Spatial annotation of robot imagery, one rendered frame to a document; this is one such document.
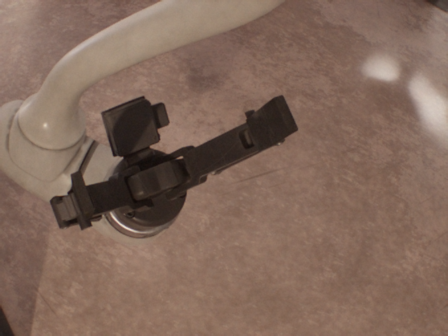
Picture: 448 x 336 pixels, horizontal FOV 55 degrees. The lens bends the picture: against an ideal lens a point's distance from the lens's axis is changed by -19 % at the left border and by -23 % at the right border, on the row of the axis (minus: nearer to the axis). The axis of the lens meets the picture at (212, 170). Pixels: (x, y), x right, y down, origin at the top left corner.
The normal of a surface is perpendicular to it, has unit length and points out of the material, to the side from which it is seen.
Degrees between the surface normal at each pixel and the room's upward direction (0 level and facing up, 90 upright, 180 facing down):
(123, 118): 52
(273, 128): 97
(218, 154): 63
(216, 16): 87
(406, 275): 0
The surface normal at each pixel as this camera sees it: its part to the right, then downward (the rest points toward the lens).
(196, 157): -0.52, 0.16
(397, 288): 0.13, -0.66
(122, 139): 0.37, 0.16
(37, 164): -0.05, 0.56
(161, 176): 0.01, -0.07
